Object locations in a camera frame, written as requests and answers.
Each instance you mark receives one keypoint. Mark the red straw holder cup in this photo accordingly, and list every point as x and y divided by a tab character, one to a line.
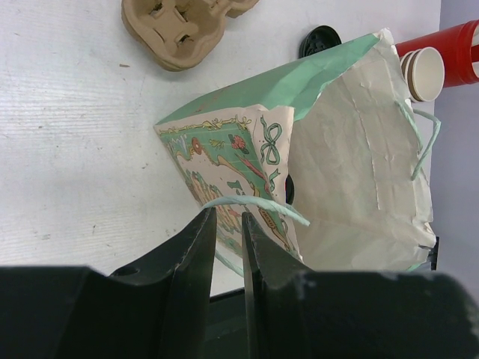
455	46

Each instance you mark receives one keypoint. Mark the black plastic cup lid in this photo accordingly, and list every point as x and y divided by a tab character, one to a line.
289	190

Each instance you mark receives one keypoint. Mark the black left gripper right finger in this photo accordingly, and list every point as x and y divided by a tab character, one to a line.
293	311

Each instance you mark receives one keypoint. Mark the green paper takeout bag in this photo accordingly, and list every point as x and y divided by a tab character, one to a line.
340	122

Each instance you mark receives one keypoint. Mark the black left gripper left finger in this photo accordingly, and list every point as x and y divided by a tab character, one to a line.
153	307

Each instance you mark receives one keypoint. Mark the stack of paper cups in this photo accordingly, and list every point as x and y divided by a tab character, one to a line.
424	73

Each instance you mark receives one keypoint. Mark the brown pulp cup carrier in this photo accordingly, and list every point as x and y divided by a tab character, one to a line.
180	34

